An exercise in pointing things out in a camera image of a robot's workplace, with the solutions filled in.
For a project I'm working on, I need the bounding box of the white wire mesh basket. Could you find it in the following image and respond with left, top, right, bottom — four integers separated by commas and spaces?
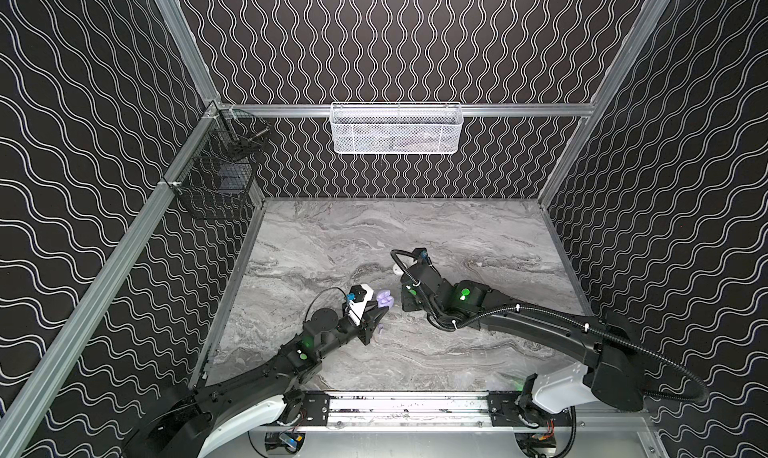
329, 102, 464, 155

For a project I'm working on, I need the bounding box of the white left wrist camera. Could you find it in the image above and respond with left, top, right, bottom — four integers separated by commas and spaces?
345, 284, 374, 326

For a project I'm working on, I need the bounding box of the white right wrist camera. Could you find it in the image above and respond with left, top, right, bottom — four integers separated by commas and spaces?
413, 248, 432, 266

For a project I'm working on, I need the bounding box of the black wire basket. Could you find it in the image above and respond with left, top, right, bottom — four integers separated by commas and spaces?
171, 108, 272, 222

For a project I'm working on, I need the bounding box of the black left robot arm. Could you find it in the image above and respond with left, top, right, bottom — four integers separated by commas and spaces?
121, 303, 389, 457

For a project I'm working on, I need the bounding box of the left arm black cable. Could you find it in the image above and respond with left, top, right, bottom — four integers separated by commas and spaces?
304, 287, 349, 318

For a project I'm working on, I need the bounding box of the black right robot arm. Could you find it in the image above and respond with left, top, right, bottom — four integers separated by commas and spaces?
393, 255, 710, 422

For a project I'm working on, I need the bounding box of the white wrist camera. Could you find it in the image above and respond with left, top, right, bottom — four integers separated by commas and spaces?
413, 248, 432, 266
345, 284, 374, 326

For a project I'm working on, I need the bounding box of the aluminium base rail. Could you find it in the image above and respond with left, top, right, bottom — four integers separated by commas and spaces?
161, 389, 661, 435

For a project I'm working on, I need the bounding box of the purple earbud charging case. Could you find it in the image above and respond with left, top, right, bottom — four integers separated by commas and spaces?
375, 289, 395, 308

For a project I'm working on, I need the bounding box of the black corrugated cable conduit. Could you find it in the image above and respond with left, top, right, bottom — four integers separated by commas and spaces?
389, 249, 710, 405

